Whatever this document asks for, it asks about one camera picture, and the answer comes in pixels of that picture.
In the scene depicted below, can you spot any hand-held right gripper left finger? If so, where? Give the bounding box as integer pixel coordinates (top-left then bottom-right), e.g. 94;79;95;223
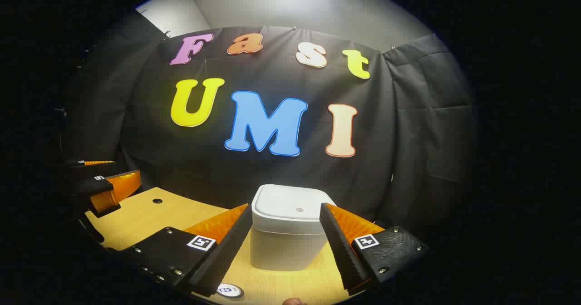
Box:
107;203;253;297

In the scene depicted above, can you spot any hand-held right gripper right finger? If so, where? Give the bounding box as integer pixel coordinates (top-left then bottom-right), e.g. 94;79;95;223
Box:
319;202;429;296

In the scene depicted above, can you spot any silver pop can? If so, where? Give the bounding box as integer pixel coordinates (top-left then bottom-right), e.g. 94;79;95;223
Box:
217;283;245;299

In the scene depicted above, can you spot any white desktop garbage bin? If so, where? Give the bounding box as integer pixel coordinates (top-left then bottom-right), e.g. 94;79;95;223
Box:
250;184;339;271

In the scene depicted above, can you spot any wooden desktop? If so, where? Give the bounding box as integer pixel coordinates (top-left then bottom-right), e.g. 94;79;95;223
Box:
84;187;364;305

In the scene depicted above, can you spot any black backdrop cloth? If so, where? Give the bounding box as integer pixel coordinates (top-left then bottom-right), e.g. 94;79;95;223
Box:
59;12;477;251

